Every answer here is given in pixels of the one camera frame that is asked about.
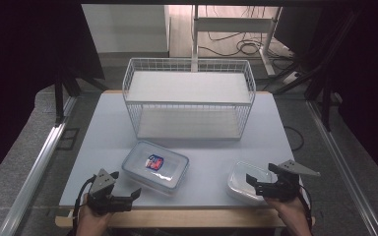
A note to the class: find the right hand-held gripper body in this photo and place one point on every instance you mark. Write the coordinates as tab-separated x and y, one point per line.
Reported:
280	188

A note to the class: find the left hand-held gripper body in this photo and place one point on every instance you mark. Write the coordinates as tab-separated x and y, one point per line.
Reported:
102	196

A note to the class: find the translucent white plastic container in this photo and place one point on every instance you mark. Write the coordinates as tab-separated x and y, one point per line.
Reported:
239	185

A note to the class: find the person's right hand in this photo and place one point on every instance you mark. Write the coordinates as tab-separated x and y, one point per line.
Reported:
288	209

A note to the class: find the person's left hand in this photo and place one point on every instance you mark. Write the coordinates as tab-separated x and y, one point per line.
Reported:
90	219

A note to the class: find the clear lidded container with label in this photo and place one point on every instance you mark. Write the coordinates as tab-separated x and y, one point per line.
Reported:
138	162

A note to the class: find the black metal stand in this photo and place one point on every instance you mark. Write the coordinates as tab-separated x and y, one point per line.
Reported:
59	98
325	95

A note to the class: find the white power strip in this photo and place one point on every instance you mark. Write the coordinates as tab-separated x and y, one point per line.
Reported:
291	78

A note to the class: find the black curtain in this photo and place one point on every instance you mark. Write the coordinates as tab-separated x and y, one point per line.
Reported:
23	65
374	82

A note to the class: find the white cabinet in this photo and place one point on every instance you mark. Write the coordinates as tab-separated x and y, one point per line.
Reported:
124	29

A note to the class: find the silver metal rail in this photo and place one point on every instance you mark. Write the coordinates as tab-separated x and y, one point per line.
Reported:
36	170
344	170

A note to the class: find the white metal desk frame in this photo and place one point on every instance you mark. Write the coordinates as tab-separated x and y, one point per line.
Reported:
233	24

